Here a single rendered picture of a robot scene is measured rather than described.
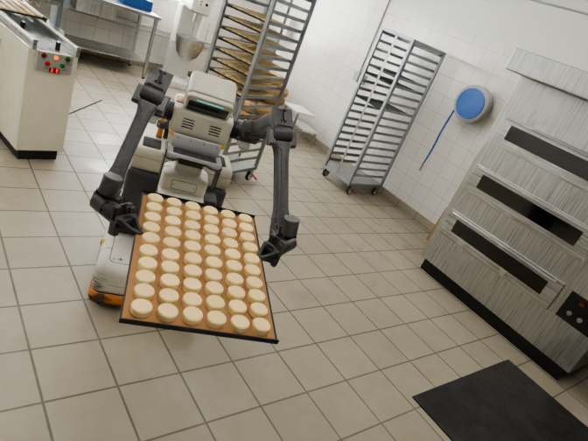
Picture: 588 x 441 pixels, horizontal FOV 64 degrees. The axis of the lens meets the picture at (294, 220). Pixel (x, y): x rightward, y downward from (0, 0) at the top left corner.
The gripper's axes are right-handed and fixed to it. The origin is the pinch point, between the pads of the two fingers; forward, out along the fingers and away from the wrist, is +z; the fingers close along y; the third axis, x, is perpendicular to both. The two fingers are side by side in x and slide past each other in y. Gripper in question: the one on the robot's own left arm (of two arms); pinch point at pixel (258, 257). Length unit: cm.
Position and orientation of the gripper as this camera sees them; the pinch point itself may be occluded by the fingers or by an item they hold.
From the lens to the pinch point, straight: 153.1
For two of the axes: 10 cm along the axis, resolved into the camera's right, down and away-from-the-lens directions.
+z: -5.2, 2.2, -8.3
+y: -3.7, 8.1, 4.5
